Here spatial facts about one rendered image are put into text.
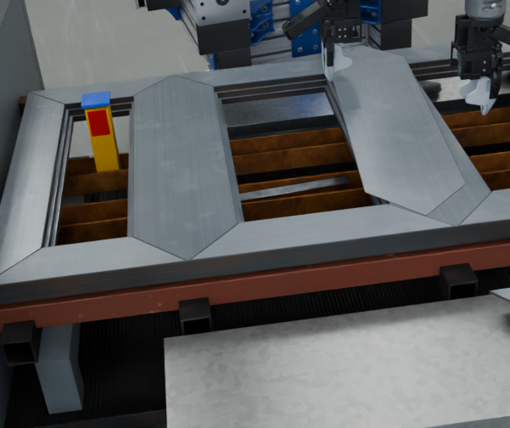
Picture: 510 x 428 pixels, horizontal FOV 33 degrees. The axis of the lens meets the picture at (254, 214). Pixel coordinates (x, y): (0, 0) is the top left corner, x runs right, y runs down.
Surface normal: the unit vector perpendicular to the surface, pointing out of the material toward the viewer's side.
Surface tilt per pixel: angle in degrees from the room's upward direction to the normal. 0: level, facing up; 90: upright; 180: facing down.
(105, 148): 90
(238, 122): 0
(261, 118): 0
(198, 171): 0
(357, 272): 90
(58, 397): 90
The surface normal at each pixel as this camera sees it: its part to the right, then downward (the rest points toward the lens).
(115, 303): 0.11, 0.54
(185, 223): -0.07, -0.83
